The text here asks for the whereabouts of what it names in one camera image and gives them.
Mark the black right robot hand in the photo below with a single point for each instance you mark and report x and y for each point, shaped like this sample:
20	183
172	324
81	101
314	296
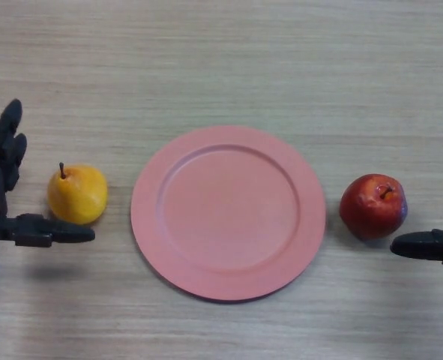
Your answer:
427	245

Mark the pink round plate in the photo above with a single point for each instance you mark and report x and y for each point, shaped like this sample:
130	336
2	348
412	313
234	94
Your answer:
228	214

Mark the yellow pear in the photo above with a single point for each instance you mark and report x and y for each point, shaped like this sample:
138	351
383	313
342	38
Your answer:
78	195

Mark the red apple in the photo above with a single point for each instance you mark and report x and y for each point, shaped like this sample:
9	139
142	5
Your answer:
372	207

